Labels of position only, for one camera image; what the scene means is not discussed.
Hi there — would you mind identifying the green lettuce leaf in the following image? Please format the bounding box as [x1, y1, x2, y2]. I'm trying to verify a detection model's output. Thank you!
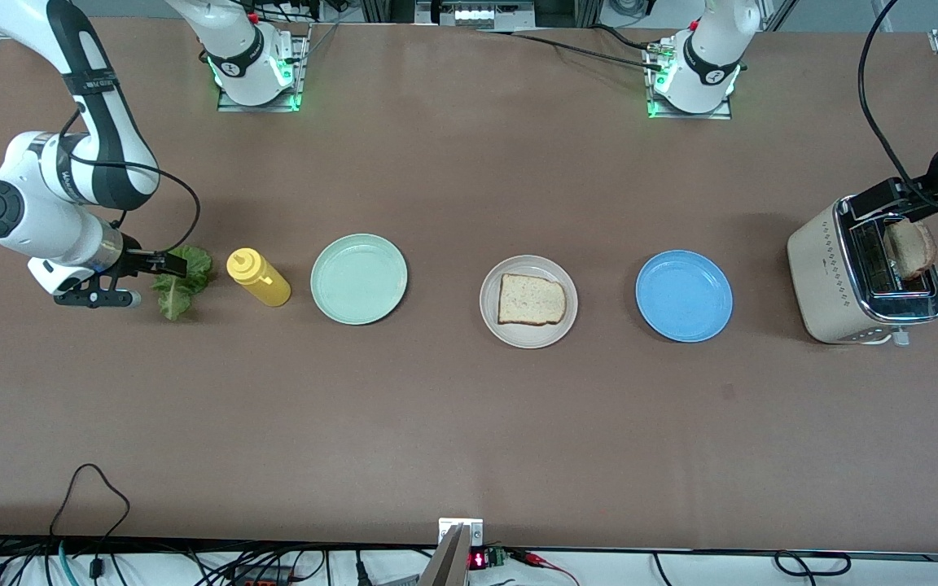
[151, 246, 214, 321]

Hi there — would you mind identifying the toasted bread slice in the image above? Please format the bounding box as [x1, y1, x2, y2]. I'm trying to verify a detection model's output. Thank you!
[498, 273, 568, 326]
[883, 220, 936, 282]

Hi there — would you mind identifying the yellow squeeze bottle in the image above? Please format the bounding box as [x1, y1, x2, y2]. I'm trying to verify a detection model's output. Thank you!
[226, 248, 292, 308]

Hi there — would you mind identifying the mint green plate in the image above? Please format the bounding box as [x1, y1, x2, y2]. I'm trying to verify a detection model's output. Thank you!
[310, 234, 409, 326]

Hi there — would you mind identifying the blue plate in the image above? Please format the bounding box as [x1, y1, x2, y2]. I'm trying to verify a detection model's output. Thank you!
[635, 250, 734, 343]

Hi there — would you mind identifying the beige plate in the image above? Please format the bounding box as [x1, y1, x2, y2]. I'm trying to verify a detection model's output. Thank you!
[480, 255, 579, 349]

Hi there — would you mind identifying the beige chrome toaster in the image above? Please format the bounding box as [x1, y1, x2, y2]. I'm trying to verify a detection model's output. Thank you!
[787, 193, 938, 348]

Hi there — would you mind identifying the grey power unit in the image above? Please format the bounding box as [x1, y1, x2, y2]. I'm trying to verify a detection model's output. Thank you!
[416, 0, 535, 29]

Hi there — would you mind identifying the red alligator clip lead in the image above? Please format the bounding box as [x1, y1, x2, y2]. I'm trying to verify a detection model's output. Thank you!
[510, 549, 580, 586]

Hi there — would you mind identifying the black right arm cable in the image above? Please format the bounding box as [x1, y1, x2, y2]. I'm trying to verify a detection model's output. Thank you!
[66, 106, 201, 261]

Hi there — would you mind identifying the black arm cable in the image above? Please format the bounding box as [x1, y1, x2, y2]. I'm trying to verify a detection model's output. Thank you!
[66, 106, 201, 261]
[858, 0, 938, 214]

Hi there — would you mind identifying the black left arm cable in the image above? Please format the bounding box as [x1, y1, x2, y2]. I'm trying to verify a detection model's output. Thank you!
[858, 0, 938, 214]

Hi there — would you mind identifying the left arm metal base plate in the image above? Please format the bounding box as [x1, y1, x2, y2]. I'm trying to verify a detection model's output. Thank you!
[647, 45, 733, 120]

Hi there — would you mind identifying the thin black looped cable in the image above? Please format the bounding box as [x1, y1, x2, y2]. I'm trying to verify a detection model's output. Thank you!
[50, 464, 130, 580]

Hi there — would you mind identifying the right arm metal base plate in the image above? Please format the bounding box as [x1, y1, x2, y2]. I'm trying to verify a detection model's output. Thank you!
[217, 23, 312, 113]

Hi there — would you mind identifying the black cable on table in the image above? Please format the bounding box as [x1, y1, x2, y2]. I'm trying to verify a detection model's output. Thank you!
[477, 29, 665, 70]
[590, 23, 651, 51]

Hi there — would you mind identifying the black coiled cable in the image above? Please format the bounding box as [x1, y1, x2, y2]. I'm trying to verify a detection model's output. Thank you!
[774, 551, 853, 577]

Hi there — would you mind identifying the white metal bracket plate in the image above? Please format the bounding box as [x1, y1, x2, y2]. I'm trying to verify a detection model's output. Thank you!
[439, 518, 484, 548]

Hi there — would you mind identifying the grey metal mount bar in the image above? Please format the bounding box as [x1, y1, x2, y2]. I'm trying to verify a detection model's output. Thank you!
[418, 525, 470, 586]

